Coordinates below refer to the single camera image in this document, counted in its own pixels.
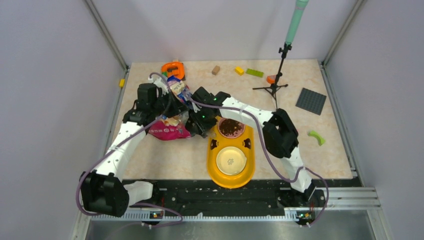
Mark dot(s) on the green curved toy piece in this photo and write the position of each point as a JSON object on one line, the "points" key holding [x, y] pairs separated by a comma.
{"points": [[320, 140]]}

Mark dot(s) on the mint green pole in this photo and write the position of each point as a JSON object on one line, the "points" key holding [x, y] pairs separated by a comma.
{"points": [[300, 6]]}

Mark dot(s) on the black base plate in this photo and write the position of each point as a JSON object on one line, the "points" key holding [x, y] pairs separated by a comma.
{"points": [[259, 197]]}

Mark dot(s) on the orange toy piece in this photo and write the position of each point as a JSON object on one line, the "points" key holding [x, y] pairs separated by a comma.
{"points": [[271, 79]]}

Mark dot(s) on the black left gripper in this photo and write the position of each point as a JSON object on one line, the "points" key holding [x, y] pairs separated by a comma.
{"points": [[177, 106]]}

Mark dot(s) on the pink pet food bag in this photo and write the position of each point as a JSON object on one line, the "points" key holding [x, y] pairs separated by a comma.
{"points": [[172, 125]]}

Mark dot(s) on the cream food bowl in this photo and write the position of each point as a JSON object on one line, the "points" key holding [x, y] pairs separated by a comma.
{"points": [[231, 161]]}

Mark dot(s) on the pink food bowl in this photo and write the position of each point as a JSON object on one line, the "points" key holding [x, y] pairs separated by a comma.
{"points": [[231, 127]]}

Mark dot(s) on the tan wooden block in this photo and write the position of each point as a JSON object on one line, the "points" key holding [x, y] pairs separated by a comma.
{"points": [[215, 70]]}

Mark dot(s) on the small yellow wall block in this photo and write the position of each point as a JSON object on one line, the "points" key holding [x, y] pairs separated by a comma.
{"points": [[122, 83]]}

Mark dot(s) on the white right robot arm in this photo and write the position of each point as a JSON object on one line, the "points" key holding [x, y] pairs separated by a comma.
{"points": [[277, 135]]}

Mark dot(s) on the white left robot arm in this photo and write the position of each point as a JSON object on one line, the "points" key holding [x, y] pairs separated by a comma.
{"points": [[100, 189]]}

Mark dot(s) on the yellow toy brick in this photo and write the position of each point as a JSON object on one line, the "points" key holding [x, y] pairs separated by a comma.
{"points": [[239, 70]]}

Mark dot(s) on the green flat toy brick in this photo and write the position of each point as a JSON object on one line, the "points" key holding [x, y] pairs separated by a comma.
{"points": [[254, 72]]}

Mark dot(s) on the clear plastic scoop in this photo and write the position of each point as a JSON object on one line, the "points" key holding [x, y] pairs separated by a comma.
{"points": [[212, 133]]}

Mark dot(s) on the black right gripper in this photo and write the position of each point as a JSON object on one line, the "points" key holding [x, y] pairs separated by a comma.
{"points": [[203, 128]]}

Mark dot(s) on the dark grey building baseplate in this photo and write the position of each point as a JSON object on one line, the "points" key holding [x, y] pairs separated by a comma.
{"points": [[311, 101]]}

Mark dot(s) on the black tripod stand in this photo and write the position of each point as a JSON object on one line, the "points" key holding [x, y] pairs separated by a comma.
{"points": [[274, 87]]}

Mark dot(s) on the aluminium frame rail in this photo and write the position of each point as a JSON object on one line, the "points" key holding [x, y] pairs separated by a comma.
{"points": [[349, 213]]}

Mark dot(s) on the yellow double pet feeder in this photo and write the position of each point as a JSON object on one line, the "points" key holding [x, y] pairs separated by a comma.
{"points": [[231, 133]]}

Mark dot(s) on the brown pet food kibble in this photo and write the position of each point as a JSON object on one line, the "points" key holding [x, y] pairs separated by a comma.
{"points": [[231, 127]]}

